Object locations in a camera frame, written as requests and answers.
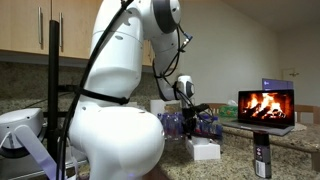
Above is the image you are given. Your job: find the wooden wall cabinet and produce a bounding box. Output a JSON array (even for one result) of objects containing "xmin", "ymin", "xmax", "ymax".
[{"xmin": 0, "ymin": 0, "xmax": 158, "ymax": 73}]

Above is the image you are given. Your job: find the white square box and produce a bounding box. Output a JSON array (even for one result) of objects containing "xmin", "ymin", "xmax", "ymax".
[{"xmin": 185, "ymin": 137, "xmax": 222, "ymax": 162}]

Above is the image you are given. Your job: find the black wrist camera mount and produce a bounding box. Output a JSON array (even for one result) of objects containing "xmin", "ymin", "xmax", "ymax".
[{"xmin": 191, "ymin": 103, "xmax": 212, "ymax": 114}]

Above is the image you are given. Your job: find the black stand pole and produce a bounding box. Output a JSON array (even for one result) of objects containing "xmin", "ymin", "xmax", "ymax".
[{"xmin": 43, "ymin": 19, "xmax": 91, "ymax": 164}]

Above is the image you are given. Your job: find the pack of water bottles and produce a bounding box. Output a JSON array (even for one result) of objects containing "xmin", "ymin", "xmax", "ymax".
[{"xmin": 154, "ymin": 111, "xmax": 224, "ymax": 140}]

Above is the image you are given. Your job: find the black bottle with label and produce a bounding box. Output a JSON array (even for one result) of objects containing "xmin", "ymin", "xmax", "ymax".
[{"xmin": 252, "ymin": 130, "xmax": 273, "ymax": 180}]

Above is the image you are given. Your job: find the green tissue box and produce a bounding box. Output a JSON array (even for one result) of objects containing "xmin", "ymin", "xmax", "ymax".
[{"xmin": 218, "ymin": 100, "xmax": 239, "ymax": 118}]

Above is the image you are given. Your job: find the purple lit monitor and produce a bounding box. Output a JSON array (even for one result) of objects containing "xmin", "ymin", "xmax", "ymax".
[{"xmin": 261, "ymin": 77, "xmax": 295, "ymax": 91}]

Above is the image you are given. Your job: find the open laptop showing fire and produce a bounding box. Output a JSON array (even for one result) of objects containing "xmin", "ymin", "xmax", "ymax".
[{"xmin": 221, "ymin": 88, "xmax": 296, "ymax": 137}]

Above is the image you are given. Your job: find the white paper towel roll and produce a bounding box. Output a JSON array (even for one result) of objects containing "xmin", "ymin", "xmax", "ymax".
[{"xmin": 149, "ymin": 99, "xmax": 168, "ymax": 116}]

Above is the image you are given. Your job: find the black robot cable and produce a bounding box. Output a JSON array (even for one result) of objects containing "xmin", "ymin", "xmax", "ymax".
[{"xmin": 56, "ymin": 0, "xmax": 214, "ymax": 180}]

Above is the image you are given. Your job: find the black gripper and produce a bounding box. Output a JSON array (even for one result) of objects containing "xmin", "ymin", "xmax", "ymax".
[{"xmin": 181, "ymin": 107, "xmax": 199, "ymax": 139}]

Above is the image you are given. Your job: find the wooden chair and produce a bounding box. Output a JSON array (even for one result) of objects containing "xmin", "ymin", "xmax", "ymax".
[
  {"xmin": 204, "ymin": 102, "xmax": 228, "ymax": 115},
  {"xmin": 294, "ymin": 104, "xmax": 320, "ymax": 125}
]

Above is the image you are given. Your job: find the white device lavender strap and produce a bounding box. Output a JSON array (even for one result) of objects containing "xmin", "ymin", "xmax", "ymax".
[{"xmin": 0, "ymin": 107, "xmax": 68, "ymax": 180}]

